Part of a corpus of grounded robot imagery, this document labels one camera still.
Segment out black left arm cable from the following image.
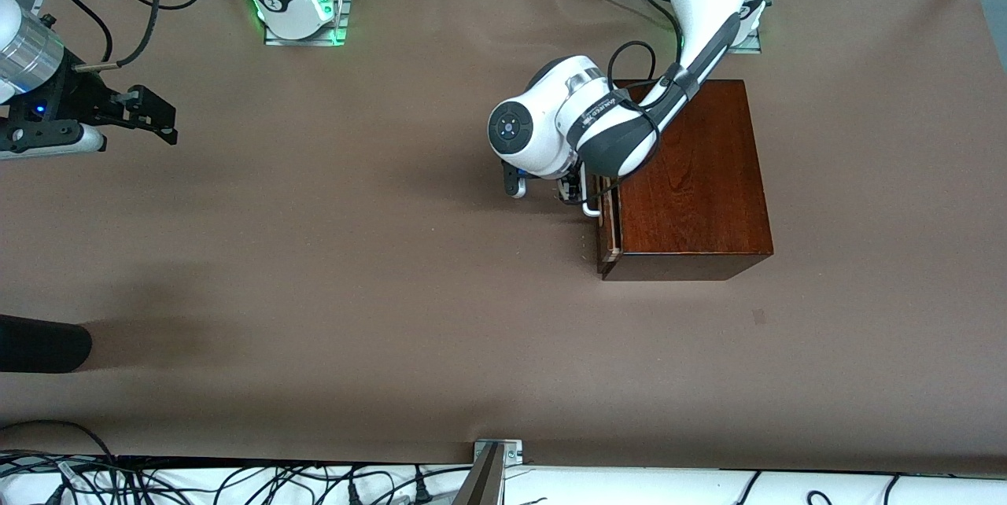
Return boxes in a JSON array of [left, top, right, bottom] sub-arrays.
[[606, 39, 662, 144]]

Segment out wooden drawer with white handle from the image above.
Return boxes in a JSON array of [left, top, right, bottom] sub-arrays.
[[581, 175, 624, 279]]

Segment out dark wooden drawer cabinet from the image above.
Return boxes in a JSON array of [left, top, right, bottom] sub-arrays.
[[602, 80, 774, 282]]

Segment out grey metal beam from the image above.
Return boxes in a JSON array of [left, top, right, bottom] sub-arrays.
[[452, 442, 504, 505]]

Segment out brown paper table cover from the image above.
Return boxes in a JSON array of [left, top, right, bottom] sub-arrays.
[[0, 0, 1007, 476]]

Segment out tangled black cables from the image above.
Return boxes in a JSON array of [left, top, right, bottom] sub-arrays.
[[0, 418, 473, 505]]

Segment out black cylinder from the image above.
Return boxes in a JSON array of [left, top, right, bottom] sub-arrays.
[[0, 315, 93, 374]]

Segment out small metal bracket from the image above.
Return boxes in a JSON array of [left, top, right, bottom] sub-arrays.
[[474, 439, 524, 465]]

